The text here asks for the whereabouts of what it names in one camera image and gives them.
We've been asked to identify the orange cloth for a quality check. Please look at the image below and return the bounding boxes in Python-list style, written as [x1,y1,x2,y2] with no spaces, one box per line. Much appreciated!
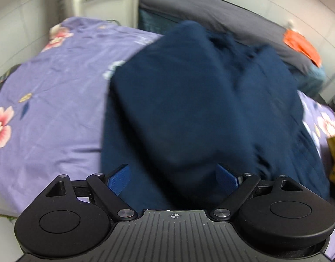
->
[283,29,322,67]

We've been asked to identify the grey massage bed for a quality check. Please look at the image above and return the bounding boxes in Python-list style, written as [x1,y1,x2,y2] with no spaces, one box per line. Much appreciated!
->
[137,0,327,99]

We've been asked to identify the navy blue sweatshirt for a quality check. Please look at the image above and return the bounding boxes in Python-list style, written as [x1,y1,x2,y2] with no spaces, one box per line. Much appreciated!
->
[102,21,329,212]

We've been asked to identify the purple floral bed sheet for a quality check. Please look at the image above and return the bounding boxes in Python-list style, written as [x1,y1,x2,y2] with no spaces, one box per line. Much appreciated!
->
[0,16,335,260]

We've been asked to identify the black bag with red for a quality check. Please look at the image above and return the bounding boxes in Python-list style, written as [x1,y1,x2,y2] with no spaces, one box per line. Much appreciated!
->
[0,64,21,91]

